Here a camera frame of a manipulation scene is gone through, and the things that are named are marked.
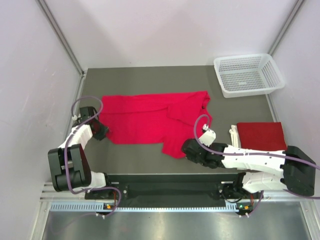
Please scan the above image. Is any white plastic basket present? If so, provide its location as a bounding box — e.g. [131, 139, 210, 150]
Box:
[213, 53, 285, 98]

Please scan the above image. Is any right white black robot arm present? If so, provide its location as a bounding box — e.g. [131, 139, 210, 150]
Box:
[181, 139, 319, 199]

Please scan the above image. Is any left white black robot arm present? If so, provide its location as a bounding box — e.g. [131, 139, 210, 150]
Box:
[47, 106, 114, 199]

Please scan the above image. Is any aluminium front rail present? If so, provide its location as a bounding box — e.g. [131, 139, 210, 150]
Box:
[39, 181, 313, 203]

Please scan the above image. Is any grey slotted cable duct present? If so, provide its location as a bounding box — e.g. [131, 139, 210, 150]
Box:
[49, 201, 256, 213]

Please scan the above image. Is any folded dark red t shirt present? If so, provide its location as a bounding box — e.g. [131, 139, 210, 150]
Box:
[236, 122, 288, 151]

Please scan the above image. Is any aluminium corner post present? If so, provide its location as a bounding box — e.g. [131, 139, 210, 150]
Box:
[34, 0, 87, 77]
[267, 0, 306, 57]

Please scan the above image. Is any bright pink-red t shirt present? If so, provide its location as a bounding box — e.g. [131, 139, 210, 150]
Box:
[99, 91, 211, 159]

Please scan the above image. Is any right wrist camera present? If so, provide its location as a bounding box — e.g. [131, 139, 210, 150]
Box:
[198, 129, 217, 147]

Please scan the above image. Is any right aluminium corner post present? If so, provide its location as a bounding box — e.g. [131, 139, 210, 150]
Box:
[267, 0, 306, 57]

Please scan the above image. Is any folded white t shirt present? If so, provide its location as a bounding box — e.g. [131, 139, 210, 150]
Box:
[229, 125, 241, 148]

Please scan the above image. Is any left aluminium corner post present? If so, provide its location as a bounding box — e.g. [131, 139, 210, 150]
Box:
[34, 0, 87, 77]

